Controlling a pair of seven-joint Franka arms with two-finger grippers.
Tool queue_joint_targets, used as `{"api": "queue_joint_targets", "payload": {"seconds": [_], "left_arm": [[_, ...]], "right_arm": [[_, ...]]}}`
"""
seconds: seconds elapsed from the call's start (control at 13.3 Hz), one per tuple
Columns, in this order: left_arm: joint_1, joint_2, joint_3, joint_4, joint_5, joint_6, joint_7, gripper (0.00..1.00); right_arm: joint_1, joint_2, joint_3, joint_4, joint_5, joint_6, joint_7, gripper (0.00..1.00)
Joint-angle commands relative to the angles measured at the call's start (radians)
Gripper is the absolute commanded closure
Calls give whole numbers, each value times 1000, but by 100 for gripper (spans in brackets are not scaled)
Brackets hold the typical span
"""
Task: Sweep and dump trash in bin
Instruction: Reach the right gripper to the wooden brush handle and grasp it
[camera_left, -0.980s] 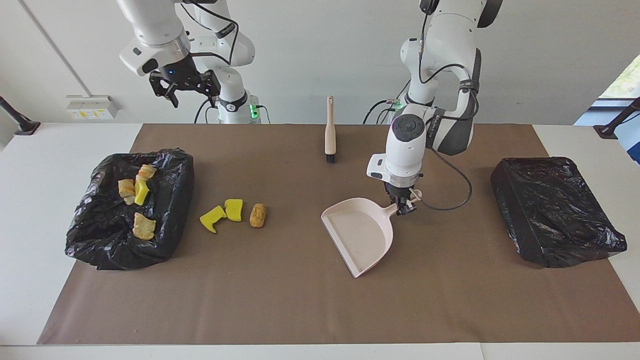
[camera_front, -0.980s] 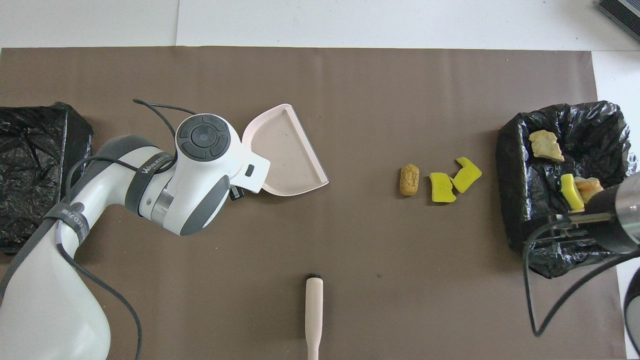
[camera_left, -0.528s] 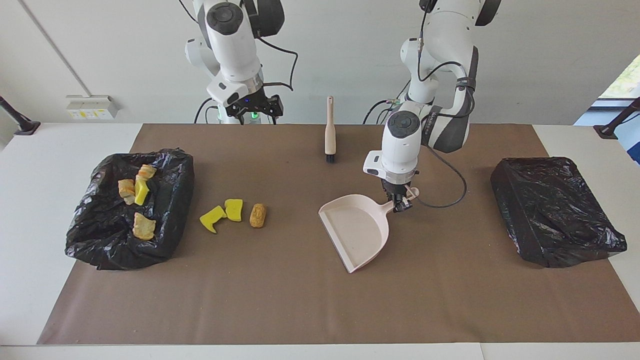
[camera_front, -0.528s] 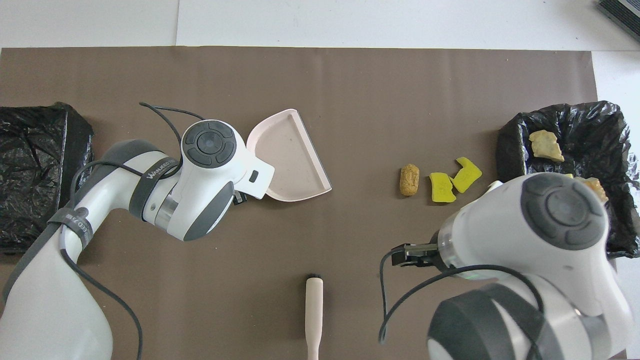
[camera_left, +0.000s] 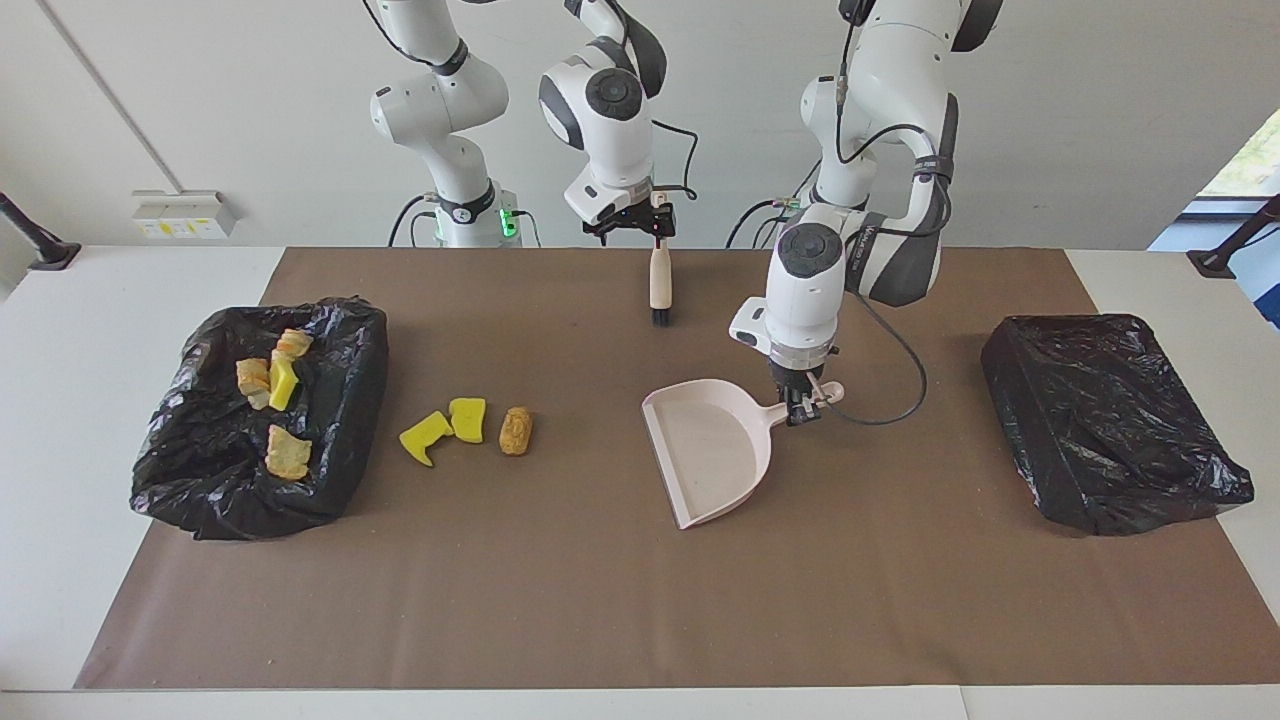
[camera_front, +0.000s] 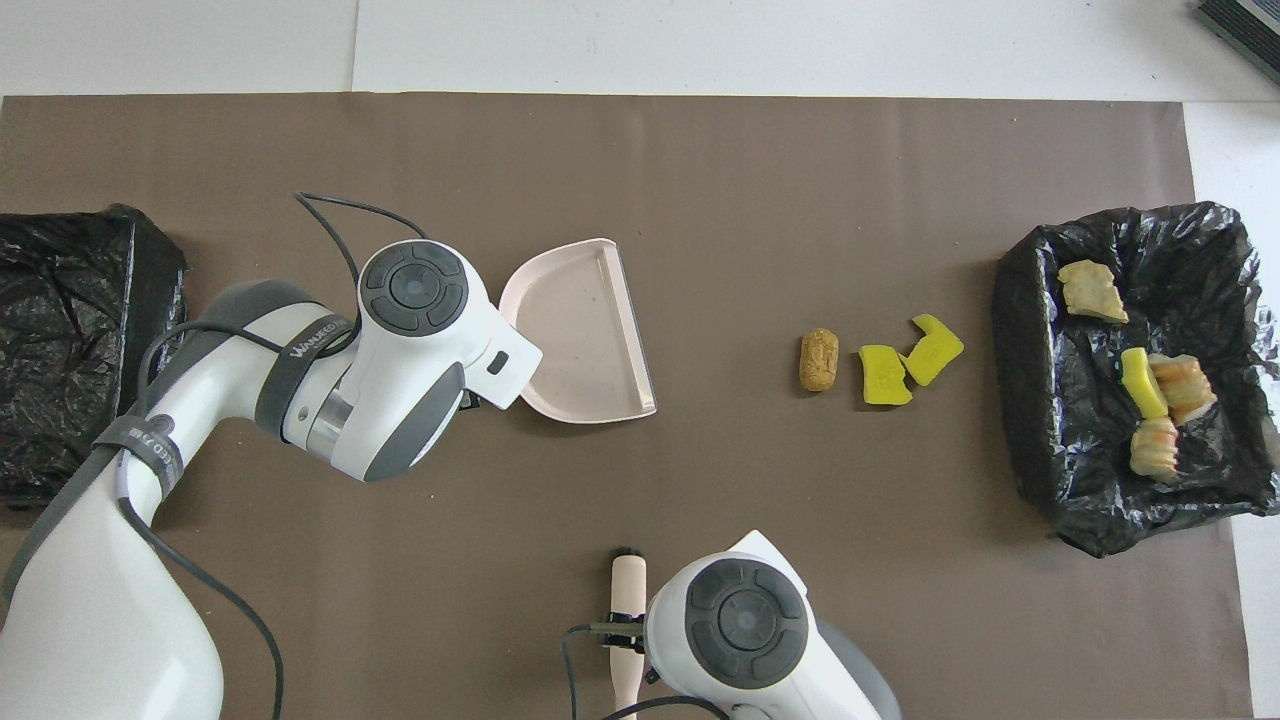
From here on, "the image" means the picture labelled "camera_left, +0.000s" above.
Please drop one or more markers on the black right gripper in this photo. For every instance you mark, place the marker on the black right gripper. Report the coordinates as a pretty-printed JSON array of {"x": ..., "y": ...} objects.
[{"x": 628, "y": 214}]

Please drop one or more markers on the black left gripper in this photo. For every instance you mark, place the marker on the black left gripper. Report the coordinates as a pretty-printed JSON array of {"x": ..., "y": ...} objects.
[{"x": 802, "y": 370}]

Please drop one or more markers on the beige plastic dustpan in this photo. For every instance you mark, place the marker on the beige plastic dustpan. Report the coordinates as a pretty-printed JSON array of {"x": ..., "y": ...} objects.
[{"x": 710, "y": 450}]

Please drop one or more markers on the striped orange toy croissant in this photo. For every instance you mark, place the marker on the striped orange toy croissant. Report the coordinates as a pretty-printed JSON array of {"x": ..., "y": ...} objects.
[{"x": 292, "y": 343}]

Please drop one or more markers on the curved yellow sponge piece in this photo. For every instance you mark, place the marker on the curved yellow sponge piece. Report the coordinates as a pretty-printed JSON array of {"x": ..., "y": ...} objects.
[{"x": 284, "y": 382}]

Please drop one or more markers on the pale green toy dumpling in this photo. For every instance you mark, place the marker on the pale green toy dumpling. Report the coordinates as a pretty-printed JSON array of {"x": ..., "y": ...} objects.
[
  {"x": 287, "y": 452},
  {"x": 252, "y": 378}
]

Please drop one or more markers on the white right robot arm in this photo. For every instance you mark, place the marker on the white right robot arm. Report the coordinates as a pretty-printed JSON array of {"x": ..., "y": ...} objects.
[{"x": 610, "y": 150}]

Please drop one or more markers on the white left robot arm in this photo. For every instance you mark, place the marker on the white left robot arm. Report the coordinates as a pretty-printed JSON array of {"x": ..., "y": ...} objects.
[{"x": 805, "y": 310}]

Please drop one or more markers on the black bin with smooth bag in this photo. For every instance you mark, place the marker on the black bin with smooth bag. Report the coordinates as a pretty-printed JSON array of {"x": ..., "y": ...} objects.
[{"x": 1100, "y": 420}]

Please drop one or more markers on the black bin with crumpled bag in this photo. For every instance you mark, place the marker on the black bin with crumpled bag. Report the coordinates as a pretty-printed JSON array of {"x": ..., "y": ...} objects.
[{"x": 200, "y": 470}]

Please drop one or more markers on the brown cork nugget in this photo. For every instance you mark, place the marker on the brown cork nugget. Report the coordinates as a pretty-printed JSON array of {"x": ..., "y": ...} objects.
[{"x": 515, "y": 431}]

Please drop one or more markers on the squarish yellow sponge piece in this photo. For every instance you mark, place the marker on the squarish yellow sponge piece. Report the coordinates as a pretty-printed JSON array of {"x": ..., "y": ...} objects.
[{"x": 467, "y": 420}]

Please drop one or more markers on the brown paper table mat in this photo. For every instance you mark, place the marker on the brown paper table mat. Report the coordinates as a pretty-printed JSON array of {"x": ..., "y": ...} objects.
[{"x": 640, "y": 620}]

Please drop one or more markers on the notched yellow sponge piece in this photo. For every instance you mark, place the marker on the notched yellow sponge piece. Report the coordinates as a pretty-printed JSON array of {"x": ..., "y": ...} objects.
[{"x": 424, "y": 436}]

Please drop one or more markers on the white wall socket box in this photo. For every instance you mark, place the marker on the white wall socket box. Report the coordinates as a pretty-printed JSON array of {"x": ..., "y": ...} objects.
[{"x": 185, "y": 215}]

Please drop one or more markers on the window with dark frame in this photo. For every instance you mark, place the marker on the window with dark frame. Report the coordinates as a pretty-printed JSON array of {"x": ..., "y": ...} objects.
[{"x": 1255, "y": 165}]

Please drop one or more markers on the white wall conduit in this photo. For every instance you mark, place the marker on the white wall conduit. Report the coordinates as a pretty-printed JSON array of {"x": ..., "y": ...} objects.
[{"x": 112, "y": 100}]

